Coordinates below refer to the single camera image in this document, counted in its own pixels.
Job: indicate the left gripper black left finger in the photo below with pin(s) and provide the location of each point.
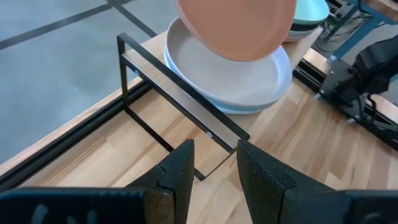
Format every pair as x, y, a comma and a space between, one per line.
174, 186

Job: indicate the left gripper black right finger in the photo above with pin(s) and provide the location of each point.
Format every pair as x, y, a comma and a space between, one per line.
267, 193

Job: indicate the light grey-blue plate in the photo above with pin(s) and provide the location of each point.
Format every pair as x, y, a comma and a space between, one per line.
239, 110

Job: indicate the white plate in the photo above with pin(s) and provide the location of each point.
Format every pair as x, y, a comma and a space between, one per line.
217, 77

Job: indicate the pale grey plate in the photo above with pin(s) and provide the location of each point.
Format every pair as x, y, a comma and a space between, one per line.
298, 33

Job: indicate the terracotta plate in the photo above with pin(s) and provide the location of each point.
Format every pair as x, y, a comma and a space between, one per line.
236, 28

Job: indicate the mint green plate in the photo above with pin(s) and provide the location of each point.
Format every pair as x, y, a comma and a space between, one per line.
311, 11

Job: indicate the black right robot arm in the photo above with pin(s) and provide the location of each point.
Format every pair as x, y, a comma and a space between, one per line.
373, 68

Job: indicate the wooden shelf black metal frame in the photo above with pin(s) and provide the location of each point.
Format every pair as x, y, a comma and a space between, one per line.
152, 46

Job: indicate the blue-grey metal table frame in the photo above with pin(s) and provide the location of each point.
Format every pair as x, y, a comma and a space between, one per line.
362, 32

